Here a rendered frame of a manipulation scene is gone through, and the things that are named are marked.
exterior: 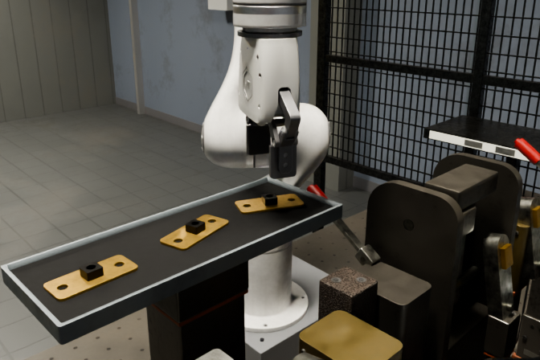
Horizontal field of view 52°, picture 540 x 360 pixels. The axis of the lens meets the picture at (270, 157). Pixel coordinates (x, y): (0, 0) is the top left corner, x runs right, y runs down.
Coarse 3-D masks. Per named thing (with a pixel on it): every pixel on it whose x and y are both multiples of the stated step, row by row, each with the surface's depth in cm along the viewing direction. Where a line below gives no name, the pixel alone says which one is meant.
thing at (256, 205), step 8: (240, 200) 71; (248, 200) 71; (256, 200) 71; (264, 200) 69; (272, 200) 69; (280, 200) 71; (288, 200) 72; (296, 200) 71; (240, 208) 69; (248, 208) 69; (256, 208) 69; (264, 208) 69; (272, 208) 69; (280, 208) 69
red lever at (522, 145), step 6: (522, 138) 102; (516, 144) 102; (522, 144) 102; (528, 144) 102; (522, 150) 102; (528, 150) 101; (534, 150) 101; (528, 156) 101; (534, 156) 100; (534, 162) 101
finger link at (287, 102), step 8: (280, 88) 61; (280, 96) 60; (288, 96) 60; (280, 104) 61; (288, 104) 59; (288, 112) 58; (296, 112) 59; (288, 120) 59; (296, 120) 58; (288, 128) 59; (296, 128) 59; (288, 136) 60
